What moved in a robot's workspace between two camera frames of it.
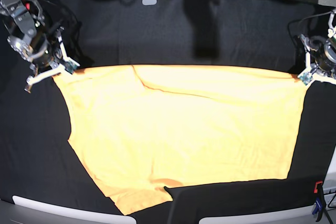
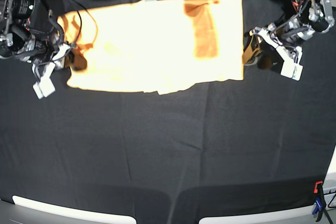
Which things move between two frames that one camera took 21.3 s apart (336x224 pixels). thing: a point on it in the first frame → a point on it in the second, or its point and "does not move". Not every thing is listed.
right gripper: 321,53 → 293,30
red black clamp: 321,201 does not move
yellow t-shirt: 138,129 → 154,45
